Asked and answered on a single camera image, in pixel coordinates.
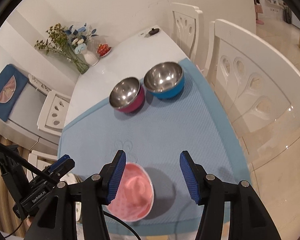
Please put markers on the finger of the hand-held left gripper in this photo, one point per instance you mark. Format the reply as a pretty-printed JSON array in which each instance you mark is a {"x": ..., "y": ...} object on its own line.
[
  {"x": 61, "y": 163},
  {"x": 11, "y": 165}
]

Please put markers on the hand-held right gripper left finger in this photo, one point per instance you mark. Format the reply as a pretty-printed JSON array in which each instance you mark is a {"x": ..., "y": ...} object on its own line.
[{"x": 115, "y": 180}]

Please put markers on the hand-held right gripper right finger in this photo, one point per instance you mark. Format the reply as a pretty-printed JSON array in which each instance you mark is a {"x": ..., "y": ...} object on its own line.
[{"x": 190, "y": 180}]

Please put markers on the octagonal white floral plate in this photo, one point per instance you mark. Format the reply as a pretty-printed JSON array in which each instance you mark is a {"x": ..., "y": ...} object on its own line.
[{"x": 72, "y": 180}]

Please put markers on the pink patterned bowl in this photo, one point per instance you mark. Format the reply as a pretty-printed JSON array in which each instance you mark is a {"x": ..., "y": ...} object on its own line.
[{"x": 135, "y": 192}]

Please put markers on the magenta steel bowl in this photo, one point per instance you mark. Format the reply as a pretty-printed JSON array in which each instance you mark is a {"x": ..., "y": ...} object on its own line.
[{"x": 126, "y": 92}]

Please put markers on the blue steel bowl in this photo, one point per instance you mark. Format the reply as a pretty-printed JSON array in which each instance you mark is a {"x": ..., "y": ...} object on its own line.
[{"x": 162, "y": 77}]

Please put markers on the white dining chair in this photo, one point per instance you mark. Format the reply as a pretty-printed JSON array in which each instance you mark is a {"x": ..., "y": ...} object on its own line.
[
  {"x": 50, "y": 102},
  {"x": 265, "y": 55},
  {"x": 40, "y": 160},
  {"x": 190, "y": 12}
]

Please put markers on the light blue table mat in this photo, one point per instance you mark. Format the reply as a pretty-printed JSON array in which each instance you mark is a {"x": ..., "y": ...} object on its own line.
[{"x": 177, "y": 130}]

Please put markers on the white fridge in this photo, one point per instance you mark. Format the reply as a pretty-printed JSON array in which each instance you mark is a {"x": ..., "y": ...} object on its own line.
[{"x": 27, "y": 110}]

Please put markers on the blue fridge cover cloth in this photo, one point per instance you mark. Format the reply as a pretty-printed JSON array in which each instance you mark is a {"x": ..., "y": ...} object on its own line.
[{"x": 5, "y": 92}]

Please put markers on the white patterned panel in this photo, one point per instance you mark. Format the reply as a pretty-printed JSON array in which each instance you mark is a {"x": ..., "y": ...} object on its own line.
[{"x": 38, "y": 83}]

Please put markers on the glass vase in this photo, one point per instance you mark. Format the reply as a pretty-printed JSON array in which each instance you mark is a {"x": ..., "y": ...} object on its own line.
[{"x": 80, "y": 66}]

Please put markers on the white ribbed vase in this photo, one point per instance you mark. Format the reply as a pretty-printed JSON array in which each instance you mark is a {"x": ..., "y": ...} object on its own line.
[{"x": 91, "y": 57}]

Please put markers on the red teacup with saucer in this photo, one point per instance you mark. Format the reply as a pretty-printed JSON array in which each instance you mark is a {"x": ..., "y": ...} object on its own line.
[{"x": 103, "y": 49}]

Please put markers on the blue and white flowers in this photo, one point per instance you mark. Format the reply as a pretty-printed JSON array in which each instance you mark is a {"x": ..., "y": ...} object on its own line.
[{"x": 78, "y": 40}]

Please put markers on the green dried flower stems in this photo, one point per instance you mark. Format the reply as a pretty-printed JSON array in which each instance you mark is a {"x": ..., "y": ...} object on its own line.
[{"x": 55, "y": 37}]

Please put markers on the small black lid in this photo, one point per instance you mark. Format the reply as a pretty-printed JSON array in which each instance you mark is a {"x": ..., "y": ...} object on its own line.
[{"x": 153, "y": 31}]

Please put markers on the dark leaning frames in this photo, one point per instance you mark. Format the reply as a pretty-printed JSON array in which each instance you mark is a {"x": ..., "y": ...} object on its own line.
[{"x": 292, "y": 16}]

